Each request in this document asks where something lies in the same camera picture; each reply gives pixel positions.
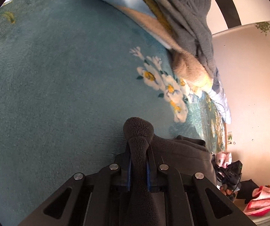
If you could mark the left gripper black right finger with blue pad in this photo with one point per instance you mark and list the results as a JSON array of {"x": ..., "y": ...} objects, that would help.
[{"x": 189, "y": 200}]

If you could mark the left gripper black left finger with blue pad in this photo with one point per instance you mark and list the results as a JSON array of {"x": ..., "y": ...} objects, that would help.
[{"x": 84, "y": 200}]

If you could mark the black and cream fleece jacket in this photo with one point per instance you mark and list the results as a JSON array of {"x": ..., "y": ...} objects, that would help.
[{"x": 156, "y": 195}]

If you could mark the person's right hand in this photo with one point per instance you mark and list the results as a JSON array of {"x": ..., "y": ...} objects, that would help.
[{"x": 225, "y": 190}]

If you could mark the pink folded cloth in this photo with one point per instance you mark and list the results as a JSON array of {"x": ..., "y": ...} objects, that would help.
[{"x": 260, "y": 203}]

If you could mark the tan fleece blanket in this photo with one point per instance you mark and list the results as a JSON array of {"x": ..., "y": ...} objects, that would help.
[{"x": 184, "y": 64}]

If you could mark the teal floral plush blanket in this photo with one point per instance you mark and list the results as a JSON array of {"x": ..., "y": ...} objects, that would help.
[{"x": 71, "y": 73}]

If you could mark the grey fleece garment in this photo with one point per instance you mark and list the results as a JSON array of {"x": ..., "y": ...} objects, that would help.
[{"x": 188, "y": 19}]

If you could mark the black window frame bar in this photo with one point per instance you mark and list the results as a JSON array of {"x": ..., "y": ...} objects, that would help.
[{"x": 229, "y": 12}]

